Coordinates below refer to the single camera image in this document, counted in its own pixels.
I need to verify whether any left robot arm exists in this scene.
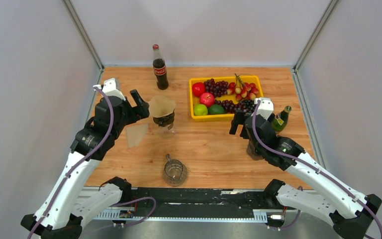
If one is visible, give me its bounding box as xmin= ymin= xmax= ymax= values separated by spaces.
xmin=21 ymin=86 xmax=149 ymax=239

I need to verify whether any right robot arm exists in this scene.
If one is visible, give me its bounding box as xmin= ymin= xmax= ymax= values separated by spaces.
xmin=229 ymin=112 xmax=382 ymax=239

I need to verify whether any grey transparent coffee dripper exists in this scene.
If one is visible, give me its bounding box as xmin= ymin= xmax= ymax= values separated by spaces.
xmin=246 ymin=145 xmax=264 ymax=161

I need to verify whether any dark grape bunch near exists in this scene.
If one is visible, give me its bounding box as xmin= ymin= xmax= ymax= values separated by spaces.
xmin=214 ymin=100 xmax=255 ymax=114

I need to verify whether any green glass bottle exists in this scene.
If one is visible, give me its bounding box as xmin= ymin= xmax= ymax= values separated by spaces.
xmin=271 ymin=106 xmax=292 ymax=133

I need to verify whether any dark green lime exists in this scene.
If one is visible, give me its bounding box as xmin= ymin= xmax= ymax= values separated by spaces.
xmin=208 ymin=104 xmax=226 ymax=115

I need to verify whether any clear glass carafe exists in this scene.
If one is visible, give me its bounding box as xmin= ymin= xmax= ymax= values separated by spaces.
xmin=159 ymin=124 xmax=177 ymax=139

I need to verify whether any red grape bunch far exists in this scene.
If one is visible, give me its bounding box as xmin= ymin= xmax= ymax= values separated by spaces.
xmin=203 ymin=78 xmax=229 ymax=98

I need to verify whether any red apple near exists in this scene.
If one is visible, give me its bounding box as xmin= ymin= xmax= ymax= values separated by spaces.
xmin=199 ymin=92 xmax=215 ymax=108

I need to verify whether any red apple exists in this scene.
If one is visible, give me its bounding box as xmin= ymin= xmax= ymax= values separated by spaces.
xmin=191 ymin=82 xmax=206 ymax=98
xmin=199 ymin=92 xmax=215 ymax=108

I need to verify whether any light green apple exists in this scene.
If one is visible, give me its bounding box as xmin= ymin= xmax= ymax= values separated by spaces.
xmin=193 ymin=104 xmax=208 ymax=116

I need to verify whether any yellow plastic fruit tray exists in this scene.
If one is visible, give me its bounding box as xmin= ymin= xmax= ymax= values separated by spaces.
xmin=189 ymin=75 xmax=264 ymax=122

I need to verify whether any cola glass bottle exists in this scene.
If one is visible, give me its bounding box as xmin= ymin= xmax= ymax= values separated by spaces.
xmin=152 ymin=44 xmax=169 ymax=90

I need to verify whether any red apple far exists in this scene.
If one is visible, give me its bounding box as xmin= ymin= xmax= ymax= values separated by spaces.
xmin=191 ymin=82 xmax=206 ymax=98

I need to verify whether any ribbed glass mug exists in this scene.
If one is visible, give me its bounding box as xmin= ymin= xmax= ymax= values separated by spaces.
xmin=162 ymin=154 xmax=188 ymax=187

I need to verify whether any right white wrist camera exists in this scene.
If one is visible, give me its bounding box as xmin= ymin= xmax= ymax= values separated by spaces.
xmin=253 ymin=97 xmax=274 ymax=120

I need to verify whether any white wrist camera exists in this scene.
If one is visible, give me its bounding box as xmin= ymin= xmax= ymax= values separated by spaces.
xmin=93 ymin=78 xmax=126 ymax=101
xmin=253 ymin=97 xmax=274 ymax=120

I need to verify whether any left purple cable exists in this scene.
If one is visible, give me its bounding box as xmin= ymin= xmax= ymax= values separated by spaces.
xmin=26 ymin=86 xmax=157 ymax=239

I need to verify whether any purple cable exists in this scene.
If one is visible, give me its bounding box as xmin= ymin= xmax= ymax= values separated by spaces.
xmin=251 ymin=99 xmax=382 ymax=239
xmin=26 ymin=86 xmax=157 ymax=239

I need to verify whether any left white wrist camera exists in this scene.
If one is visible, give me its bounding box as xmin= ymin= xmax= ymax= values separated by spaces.
xmin=93 ymin=78 xmax=126 ymax=101

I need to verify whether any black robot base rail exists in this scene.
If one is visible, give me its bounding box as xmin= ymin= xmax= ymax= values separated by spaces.
xmin=96 ymin=188 xmax=287 ymax=228

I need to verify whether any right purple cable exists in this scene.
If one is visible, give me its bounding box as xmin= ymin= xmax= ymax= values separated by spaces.
xmin=251 ymin=99 xmax=382 ymax=239

